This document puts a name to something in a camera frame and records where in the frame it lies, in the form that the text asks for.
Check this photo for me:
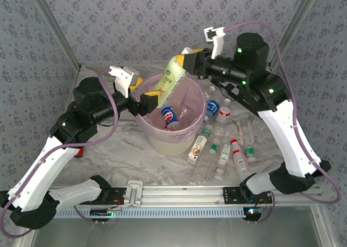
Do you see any yellow green plastic bottle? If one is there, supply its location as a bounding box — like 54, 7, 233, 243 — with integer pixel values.
156, 47, 194, 109

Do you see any blue label plastic bottle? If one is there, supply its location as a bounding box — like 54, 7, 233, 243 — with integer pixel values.
205, 99, 221, 122

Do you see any colourful label green cap bottle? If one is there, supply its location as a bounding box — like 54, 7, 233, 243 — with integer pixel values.
187, 129, 213, 165

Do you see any clear bottle beige label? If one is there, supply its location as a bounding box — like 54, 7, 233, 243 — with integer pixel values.
236, 113, 259, 148

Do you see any clear bottle green cap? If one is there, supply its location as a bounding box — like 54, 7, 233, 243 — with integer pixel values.
194, 143, 220, 179

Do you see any small green cap bottle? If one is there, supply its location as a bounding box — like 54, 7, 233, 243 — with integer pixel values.
245, 147, 258, 163

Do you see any red cap barcode label bottle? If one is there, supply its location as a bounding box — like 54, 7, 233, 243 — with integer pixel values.
229, 138, 252, 180

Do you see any cream plastic bin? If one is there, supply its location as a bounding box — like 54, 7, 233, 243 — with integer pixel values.
135, 73, 209, 157

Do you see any black white chessboard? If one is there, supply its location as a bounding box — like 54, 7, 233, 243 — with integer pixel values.
210, 77, 262, 117

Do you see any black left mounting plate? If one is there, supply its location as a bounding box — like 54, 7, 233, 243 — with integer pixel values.
78, 186, 128, 206

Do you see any black mounting plate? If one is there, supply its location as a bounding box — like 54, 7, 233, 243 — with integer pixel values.
222, 186, 273, 205
78, 186, 128, 206

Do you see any left electronics board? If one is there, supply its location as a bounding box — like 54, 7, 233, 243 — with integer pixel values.
90, 208, 114, 218

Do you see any electronics board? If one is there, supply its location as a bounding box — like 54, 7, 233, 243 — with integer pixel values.
242, 206, 263, 221
90, 208, 114, 218

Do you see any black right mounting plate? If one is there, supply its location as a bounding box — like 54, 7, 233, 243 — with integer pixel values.
222, 186, 273, 205

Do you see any grey metal panel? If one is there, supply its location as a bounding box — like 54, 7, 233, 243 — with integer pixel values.
29, 206, 323, 247

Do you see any right electronics board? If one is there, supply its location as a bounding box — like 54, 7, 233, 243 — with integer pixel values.
242, 206, 263, 221

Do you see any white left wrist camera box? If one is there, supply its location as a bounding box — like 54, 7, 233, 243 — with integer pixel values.
108, 66, 140, 98

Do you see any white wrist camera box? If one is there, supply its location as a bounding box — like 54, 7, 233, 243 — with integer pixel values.
108, 66, 140, 98
203, 26, 226, 60

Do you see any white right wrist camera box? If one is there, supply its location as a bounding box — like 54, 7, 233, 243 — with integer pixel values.
203, 26, 226, 60

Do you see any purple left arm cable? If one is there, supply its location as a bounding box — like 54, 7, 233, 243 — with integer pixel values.
0, 70, 120, 238

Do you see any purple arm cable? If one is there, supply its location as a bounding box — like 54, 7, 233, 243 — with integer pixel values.
223, 20, 342, 224
0, 70, 120, 238

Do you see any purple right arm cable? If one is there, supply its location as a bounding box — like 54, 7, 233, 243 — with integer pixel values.
223, 20, 342, 224

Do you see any aluminium frame post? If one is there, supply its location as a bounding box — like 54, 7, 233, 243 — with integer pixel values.
268, 0, 324, 70
27, 0, 82, 70

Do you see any white rail clamp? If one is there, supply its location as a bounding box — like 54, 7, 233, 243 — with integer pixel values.
124, 180, 144, 207

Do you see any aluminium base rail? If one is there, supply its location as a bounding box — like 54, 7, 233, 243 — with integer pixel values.
50, 185, 323, 206

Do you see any slotted grey cable duct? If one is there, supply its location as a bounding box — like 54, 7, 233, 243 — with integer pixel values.
55, 206, 247, 218

